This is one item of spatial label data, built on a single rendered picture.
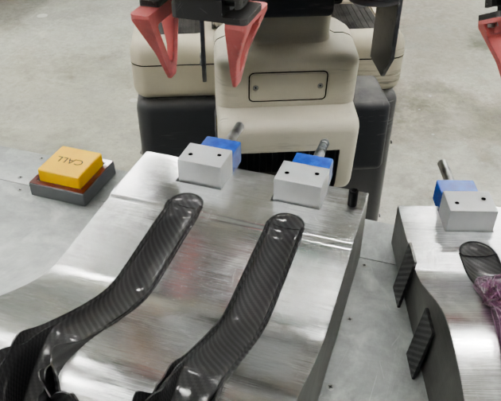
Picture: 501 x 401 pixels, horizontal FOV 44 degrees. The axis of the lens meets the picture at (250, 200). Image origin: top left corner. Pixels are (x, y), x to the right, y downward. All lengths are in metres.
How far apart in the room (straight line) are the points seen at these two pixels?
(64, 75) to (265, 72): 2.17
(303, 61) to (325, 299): 0.49
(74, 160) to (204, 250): 0.30
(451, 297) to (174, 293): 0.25
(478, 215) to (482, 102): 2.21
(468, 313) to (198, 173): 0.30
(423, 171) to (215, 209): 1.76
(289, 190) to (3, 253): 0.34
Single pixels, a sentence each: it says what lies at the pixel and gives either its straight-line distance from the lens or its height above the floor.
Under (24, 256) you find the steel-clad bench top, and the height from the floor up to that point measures 0.80.
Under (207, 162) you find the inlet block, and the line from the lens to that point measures 0.66.
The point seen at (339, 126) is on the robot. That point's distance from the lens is 0.99.
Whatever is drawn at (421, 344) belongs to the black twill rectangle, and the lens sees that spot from 0.60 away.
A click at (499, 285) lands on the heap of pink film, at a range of 0.58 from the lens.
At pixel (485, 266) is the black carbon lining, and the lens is 0.68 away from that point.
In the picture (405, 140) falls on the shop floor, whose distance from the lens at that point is 2.52.
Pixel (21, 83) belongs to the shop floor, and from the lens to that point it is 3.05.
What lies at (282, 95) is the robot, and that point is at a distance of 0.99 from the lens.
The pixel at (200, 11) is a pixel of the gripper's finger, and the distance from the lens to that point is 0.57.
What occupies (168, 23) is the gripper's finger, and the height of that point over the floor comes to 1.05.
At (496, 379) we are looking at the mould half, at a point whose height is 0.89.
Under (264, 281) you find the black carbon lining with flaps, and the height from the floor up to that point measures 0.88.
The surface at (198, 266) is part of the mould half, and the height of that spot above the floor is 0.88.
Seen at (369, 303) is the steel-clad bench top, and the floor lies 0.80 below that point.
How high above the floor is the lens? 1.28
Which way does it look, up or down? 37 degrees down
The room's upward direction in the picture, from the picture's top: straight up
